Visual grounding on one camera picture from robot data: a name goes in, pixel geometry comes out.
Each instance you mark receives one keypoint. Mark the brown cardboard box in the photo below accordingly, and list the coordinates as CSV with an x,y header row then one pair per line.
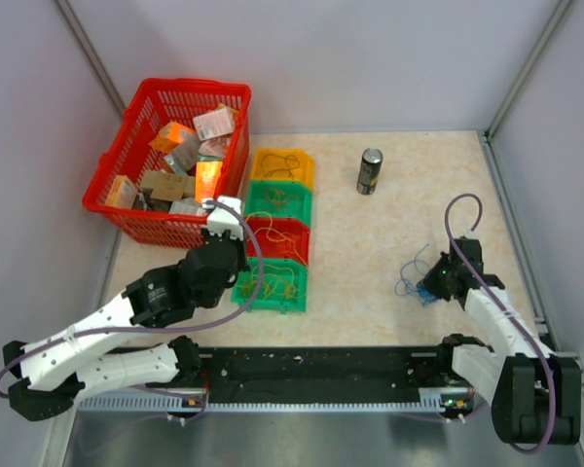
x,y
167,186

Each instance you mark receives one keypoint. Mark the bright orange box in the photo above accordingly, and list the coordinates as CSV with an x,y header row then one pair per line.
x,y
207,177

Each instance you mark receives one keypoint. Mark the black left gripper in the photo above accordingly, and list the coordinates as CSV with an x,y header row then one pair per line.
x,y
241,265

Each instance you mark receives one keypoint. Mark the dark drink can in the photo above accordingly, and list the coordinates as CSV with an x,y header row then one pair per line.
x,y
370,168

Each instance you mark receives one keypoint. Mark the green plastic bin upper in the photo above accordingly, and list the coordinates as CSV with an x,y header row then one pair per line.
x,y
279,199

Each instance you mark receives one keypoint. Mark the green plastic bin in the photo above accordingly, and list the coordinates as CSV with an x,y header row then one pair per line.
x,y
284,287
279,199

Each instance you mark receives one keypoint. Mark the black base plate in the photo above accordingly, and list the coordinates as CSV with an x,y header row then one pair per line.
x,y
327,375

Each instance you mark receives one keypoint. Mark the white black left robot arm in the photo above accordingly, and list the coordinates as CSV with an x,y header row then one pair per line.
x,y
82,361

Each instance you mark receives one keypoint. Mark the pink white box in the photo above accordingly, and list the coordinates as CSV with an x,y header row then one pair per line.
x,y
213,124

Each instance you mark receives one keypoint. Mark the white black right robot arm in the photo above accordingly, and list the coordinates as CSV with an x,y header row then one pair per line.
x,y
534,393

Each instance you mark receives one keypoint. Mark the yellow plastic bin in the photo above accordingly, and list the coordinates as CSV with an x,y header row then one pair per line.
x,y
283,165

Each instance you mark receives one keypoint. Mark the red plastic bin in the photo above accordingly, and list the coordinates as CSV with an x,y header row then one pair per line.
x,y
281,238

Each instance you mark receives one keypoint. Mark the green plastic bin lower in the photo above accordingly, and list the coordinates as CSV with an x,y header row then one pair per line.
x,y
284,287

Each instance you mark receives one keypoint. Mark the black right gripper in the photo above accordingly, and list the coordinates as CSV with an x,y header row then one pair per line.
x,y
428,280

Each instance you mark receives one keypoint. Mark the yellow box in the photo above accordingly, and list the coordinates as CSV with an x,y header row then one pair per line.
x,y
122,194

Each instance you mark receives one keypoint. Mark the red plastic basket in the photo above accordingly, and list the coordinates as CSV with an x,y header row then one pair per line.
x,y
156,103

